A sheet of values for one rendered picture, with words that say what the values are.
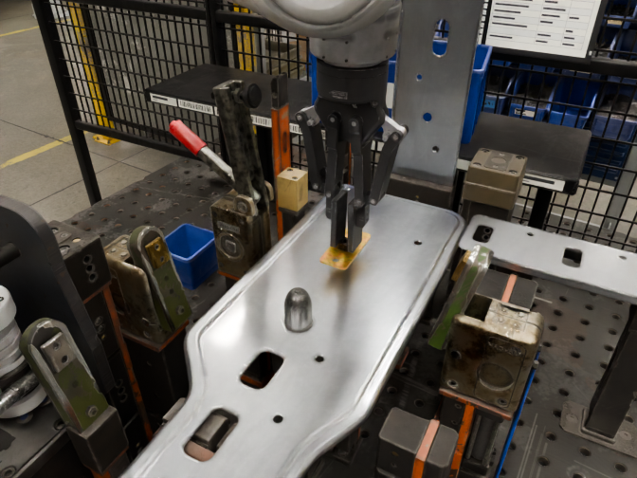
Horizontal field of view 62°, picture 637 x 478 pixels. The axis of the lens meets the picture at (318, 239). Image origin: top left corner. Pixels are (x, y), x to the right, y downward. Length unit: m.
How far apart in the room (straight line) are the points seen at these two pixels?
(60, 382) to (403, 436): 0.32
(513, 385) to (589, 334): 0.54
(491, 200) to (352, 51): 0.41
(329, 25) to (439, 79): 0.52
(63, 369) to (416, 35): 0.63
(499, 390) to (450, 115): 0.42
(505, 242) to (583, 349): 0.39
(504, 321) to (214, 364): 0.31
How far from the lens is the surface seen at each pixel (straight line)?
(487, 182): 0.84
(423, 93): 0.85
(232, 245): 0.75
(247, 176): 0.69
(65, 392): 0.55
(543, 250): 0.78
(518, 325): 0.58
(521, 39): 1.09
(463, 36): 0.82
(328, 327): 0.61
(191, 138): 0.74
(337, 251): 0.68
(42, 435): 0.62
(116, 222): 1.42
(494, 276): 0.75
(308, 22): 0.33
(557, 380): 1.04
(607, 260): 0.80
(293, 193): 0.77
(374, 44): 0.53
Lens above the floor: 1.43
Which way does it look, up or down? 35 degrees down
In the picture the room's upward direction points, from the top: straight up
